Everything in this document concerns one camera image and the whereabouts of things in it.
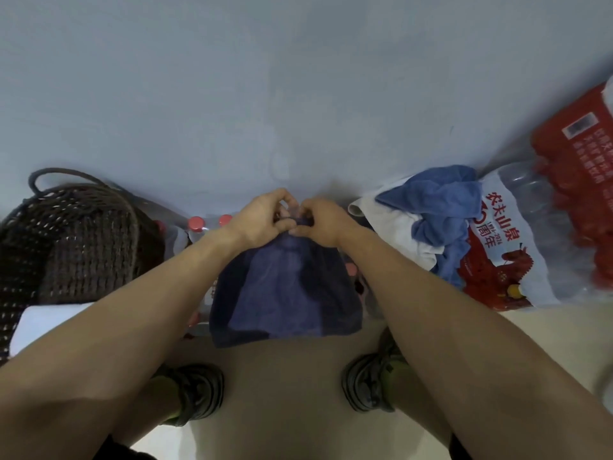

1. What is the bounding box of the cream towel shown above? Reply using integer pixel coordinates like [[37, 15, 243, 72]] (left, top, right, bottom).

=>
[[348, 191, 439, 273]]

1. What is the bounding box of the person's left forearm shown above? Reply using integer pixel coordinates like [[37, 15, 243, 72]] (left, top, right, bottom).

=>
[[0, 229, 250, 460]]

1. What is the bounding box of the white towel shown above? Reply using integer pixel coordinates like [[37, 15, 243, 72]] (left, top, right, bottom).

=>
[[8, 303, 96, 358]]

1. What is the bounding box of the person's right hand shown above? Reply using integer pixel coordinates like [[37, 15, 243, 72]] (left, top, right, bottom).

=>
[[289, 198, 363, 250]]

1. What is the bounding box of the person's left grey shoe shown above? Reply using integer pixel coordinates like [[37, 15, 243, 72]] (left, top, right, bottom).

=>
[[151, 362, 226, 427]]

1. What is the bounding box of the person's left hand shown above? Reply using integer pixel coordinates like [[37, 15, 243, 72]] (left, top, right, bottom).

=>
[[223, 188, 300, 250]]

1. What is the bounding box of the dark blue towel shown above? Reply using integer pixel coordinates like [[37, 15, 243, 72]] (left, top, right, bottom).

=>
[[209, 215, 363, 349]]

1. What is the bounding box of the light blue towel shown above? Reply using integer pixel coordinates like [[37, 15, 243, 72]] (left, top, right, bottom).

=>
[[375, 165, 483, 289]]

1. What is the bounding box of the dark brown wicker basket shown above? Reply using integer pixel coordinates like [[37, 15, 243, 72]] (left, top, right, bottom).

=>
[[0, 168, 166, 367]]

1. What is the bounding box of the person's right grey shoe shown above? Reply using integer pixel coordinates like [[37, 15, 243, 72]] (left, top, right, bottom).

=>
[[341, 328, 409, 414]]

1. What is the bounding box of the person's grey shoe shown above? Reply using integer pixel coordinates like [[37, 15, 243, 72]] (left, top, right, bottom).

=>
[[151, 362, 226, 427], [341, 328, 409, 414]]

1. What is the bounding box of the person's right forearm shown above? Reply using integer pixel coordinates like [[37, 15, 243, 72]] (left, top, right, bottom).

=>
[[337, 229, 613, 460]]

